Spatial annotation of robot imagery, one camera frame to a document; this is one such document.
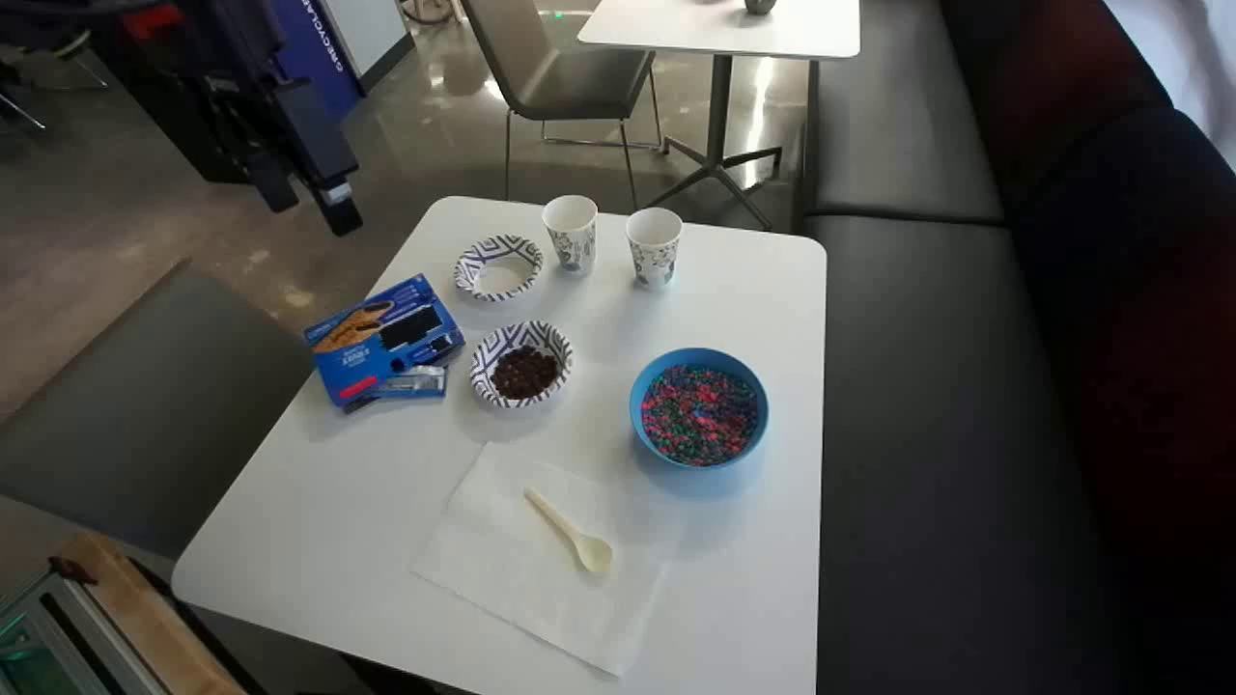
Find patterned paper coffee cup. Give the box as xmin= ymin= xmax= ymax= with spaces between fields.
xmin=627 ymin=203 xmax=688 ymax=293
xmin=537 ymin=194 xmax=603 ymax=279

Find blue plastic bowl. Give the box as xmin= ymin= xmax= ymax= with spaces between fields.
xmin=627 ymin=342 xmax=777 ymax=471

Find colourful sprinkles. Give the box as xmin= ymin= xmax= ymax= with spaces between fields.
xmin=639 ymin=363 xmax=760 ymax=468

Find blue patterned plate holding beans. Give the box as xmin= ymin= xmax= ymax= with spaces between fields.
xmin=465 ymin=319 xmax=580 ymax=413

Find empty blue patterned paper plate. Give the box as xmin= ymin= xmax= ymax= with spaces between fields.
xmin=451 ymin=230 xmax=550 ymax=307

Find cream plastic spoon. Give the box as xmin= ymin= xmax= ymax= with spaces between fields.
xmin=521 ymin=485 xmax=618 ymax=580

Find blue cookie box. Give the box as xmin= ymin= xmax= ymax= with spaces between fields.
xmin=304 ymin=271 xmax=468 ymax=418

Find white paper napkin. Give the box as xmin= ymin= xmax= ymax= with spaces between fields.
xmin=410 ymin=441 xmax=676 ymax=683

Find grey chair with metal legs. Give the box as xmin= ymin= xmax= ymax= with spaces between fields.
xmin=458 ymin=0 xmax=673 ymax=203

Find white background table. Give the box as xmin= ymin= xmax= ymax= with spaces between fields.
xmin=575 ymin=0 xmax=871 ymax=200

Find dark grey bench couch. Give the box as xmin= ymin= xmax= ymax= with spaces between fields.
xmin=788 ymin=0 xmax=1236 ymax=695

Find blue panel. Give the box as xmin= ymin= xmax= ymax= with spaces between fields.
xmin=264 ymin=0 xmax=375 ymax=122

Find black machine stand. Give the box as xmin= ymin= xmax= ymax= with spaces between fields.
xmin=84 ymin=0 xmax=366 ymax=239

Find grey upholstered seat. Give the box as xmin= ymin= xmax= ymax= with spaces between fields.
xmin=0 ymin=258 xmax=322 ymax=565

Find wooden plank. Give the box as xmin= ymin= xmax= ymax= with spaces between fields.
xmin=48 ymin=531 xmax=250 ymax=695

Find green metal-framed crate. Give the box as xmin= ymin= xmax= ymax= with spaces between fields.
xmin=0 ymin=567 xmax=136 ymax=695

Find black office chair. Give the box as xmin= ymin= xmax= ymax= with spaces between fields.
xmin=0 ymin=0 xmax=123 ymax=139

